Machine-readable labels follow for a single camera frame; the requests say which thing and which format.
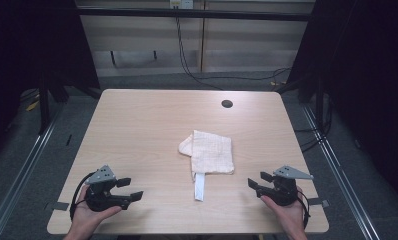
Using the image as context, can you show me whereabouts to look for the black hanging wall cable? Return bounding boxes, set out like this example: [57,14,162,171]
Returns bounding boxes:
[174,16,292,91]

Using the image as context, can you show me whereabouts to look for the right hand-held gripper cable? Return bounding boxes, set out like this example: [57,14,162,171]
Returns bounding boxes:
[296,189,312,230]

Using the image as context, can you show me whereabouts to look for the white wall socket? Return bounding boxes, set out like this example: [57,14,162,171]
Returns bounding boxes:
[168,0,195,10]

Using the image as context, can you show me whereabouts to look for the metal floor rail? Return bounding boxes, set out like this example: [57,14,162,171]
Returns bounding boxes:
[301,103,382,240]
[0,108,64,240]

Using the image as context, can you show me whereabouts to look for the person's right hand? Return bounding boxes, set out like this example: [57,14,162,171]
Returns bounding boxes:
[260,185,310,235]

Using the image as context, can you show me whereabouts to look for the yellow floor tape piece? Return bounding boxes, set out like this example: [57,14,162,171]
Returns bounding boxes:
[25,99,41,112]

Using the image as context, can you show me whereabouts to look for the grey tape strip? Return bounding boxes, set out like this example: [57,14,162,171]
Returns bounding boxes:
[307,197,331,209]
[44,201,70,212]

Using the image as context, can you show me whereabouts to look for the black floor cables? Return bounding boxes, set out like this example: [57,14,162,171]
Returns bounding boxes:
[293,93,333,154]

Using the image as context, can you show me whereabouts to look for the black horizontal metal bar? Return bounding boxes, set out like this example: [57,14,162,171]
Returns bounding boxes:
[76,7,312,22]

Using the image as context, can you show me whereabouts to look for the black curtain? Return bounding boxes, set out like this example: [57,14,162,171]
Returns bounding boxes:
[0,0,101,164]
[286,0,398,214]

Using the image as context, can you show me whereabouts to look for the person's left hand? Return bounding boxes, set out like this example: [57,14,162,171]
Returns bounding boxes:
[70,184,123,235]

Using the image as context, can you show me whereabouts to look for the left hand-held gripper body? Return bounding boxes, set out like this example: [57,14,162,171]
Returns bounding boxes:
[84,164,132,213]

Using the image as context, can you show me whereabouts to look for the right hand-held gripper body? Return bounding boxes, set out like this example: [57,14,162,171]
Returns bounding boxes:
[256,165,315,207]

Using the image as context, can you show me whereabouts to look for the white cloth towel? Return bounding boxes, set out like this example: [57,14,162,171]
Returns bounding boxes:
[178,129,236,202]

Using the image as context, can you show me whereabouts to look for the left hand-held gripper cable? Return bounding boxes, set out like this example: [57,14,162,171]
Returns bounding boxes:
[69,171,98,221]

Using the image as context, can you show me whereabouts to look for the hand-held gripper cable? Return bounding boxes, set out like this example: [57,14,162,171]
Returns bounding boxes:
[69,171,98,221]
[296,189,312,230]

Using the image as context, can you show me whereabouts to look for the black metal stand leg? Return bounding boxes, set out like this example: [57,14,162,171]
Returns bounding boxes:
[36,76,52,136]

